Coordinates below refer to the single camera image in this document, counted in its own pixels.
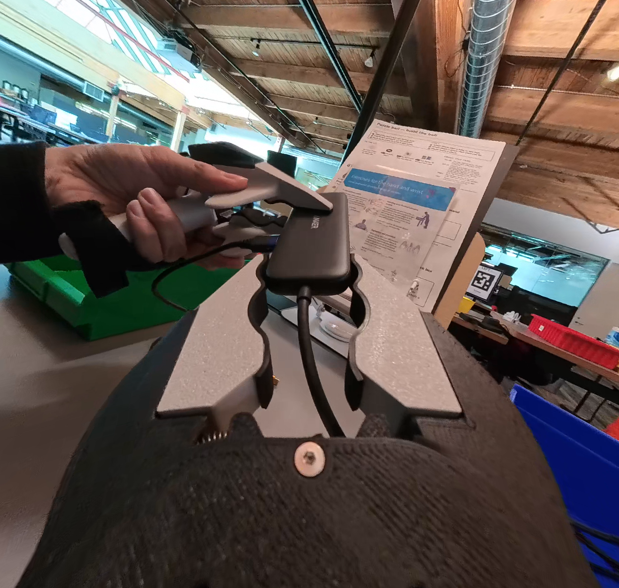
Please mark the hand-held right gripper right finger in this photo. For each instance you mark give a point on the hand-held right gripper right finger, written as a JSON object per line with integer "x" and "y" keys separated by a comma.
{"x": 401, "y": 351}

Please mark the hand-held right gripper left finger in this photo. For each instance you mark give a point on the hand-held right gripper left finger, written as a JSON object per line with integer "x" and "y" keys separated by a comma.
{"x": 213, "y": 351}

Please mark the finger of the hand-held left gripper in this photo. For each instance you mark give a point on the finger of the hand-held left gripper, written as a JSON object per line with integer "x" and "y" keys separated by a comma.
{"x": 290, "y": 186}
{"x": 237, "y": 231}

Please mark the black usb hub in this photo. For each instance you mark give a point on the black usb hub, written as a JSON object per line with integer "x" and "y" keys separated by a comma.
{"x": 309, "y": 244}

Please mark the person's left forearm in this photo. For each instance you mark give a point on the person's left forearm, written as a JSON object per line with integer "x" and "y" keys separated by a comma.
{"x": 24, "y": 201}

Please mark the person's left hand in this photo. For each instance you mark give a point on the person's left hand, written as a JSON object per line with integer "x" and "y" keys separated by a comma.
{"x": 121, "y": 172}

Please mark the black monitor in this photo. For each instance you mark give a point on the black monitor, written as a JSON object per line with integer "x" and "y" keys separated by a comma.
{"x": 281, "y": 164}

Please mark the green plastic bin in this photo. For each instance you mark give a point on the green plastic bin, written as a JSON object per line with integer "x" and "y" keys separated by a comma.
{"x": 121, "y": 307}

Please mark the white rounded tray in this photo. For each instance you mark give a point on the white rounded tray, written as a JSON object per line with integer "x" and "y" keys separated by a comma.
{"x": 331, "y": 327}

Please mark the cardboard stand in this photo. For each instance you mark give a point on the cardboard stand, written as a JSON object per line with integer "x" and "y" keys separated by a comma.
{"x": 465, "y": 278}

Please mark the black and white marker sign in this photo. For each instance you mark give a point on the black and white marker sign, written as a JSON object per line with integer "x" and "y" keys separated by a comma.
{"x": 485, "y": 282}

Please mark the blue header instruction sheet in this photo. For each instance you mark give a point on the blue header instruction sheet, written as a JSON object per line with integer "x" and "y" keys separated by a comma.
{"x": 396, "y": 210}

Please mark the wooden work table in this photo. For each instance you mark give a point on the wooden work table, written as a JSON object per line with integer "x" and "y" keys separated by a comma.
{"x": 520, "y": 336}

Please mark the black diagonal pole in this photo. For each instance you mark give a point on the black diagonal pole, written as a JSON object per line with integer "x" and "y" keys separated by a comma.
{"x": 387, "y": 65}

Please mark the white instruction sheet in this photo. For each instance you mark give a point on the white instruction sheet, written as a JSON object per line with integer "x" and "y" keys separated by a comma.
{"x": 449, "y": 162}

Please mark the red plastic bin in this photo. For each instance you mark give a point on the red plastic bin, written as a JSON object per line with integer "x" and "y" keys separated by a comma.
{"x": 570, "y": 341}

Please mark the grey ceiling unit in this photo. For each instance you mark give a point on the grey ceiling unit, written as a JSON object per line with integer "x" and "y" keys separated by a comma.
{"x": 179, "y": 56}

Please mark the blue plastic bin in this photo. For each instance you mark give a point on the blue plastic bin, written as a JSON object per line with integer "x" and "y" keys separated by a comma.
{"x": 570, "y": 462}

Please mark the thin black diagonal rod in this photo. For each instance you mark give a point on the thin black diagonal rod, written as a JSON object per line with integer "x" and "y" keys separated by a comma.
{"x": 566, "y": 60}

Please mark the silver ventilation duct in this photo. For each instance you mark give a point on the silver ventilation duct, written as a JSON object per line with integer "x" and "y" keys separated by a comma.
{"x": 488, "y": 41}

